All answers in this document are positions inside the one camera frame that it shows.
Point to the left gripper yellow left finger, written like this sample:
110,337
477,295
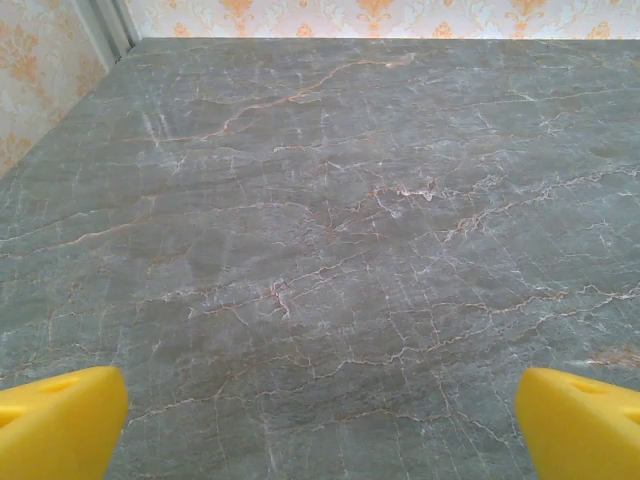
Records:
60,425

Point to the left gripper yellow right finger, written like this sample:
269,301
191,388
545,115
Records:
580,430

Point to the white corner trim profile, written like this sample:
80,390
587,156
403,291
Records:
107,25

